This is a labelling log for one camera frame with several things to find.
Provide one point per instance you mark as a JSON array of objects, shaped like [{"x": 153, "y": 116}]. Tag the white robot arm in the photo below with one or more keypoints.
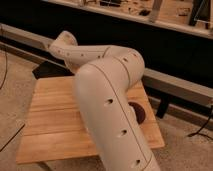
[{"x": 106, "y": 100}]

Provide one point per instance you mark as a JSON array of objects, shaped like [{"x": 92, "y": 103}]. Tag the black box behind table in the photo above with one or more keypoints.
[{"x": 47, "y": 69}]

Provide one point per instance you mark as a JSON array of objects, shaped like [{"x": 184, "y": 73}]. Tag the wooden table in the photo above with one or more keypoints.
[{"x": 53, "y": 127}]

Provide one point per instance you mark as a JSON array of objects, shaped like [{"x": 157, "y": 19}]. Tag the long grey shelf rail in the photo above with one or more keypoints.
[{"x": 175, "y": 63}]

